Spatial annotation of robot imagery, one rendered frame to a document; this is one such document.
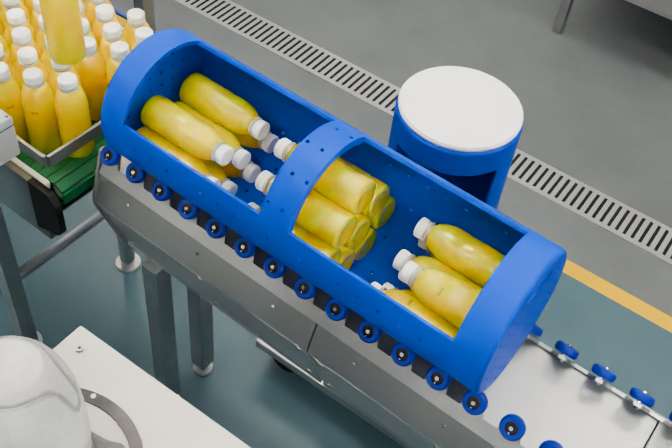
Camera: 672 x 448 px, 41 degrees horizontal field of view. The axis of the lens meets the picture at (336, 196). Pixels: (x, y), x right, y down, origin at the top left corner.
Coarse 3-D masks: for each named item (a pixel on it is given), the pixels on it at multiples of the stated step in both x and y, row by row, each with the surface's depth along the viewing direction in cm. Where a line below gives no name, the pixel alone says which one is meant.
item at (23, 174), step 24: (0, 168) 193; (24, 168) 190; (0, 192) 202; (24, 192) 193; (48, 192) 186; (24, 216) 201; (48, 216) 192; (96, 216) 259; (72, 240) 254; (120, 240) 276; (24, 264) 245; (120, 264) 286
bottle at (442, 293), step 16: (416, 272) 150; (432, 272) 149; (416, 288) 149; (432, 288) 147; (448, 288) 147; (464, 288) 147; (432, 304) 148; (448, 304) 146; (464, 304) 145; (448, 320) 147
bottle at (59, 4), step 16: (48, 0) 159; (64, 0) 160; (48, 16) 162; (64, 16) 162; (80, 16) 166; (48, 32) 165; (64, 32) 164; (80, 32) 167; (48, 48) 169; (64, 48) 167; (80, 48) 169; (64, 64) 170
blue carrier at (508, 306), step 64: (128, 64) 168; (192, 64) 186; (128, 128) 168; (320, 128) 157; (192, 192) 165; (256, 192) 183; (448, 192) 162; (320, 256) 151; (384, 256) 173; (512, 256) 141; (384, 320) 149; (512, 320) 137
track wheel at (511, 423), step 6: (510, 414) 150; (504, 420) 150; (510, 420) 150; (516, 420) 149; (522, 420) 150; (504, 426) 150; (510, 426) 150; (516, 426) 149; (522, 426) 149; (504, 432) 150; (510, 432) 150; (516, 432) 149; (522, 432) 149; (510, 438) 150; (516, 438) 149
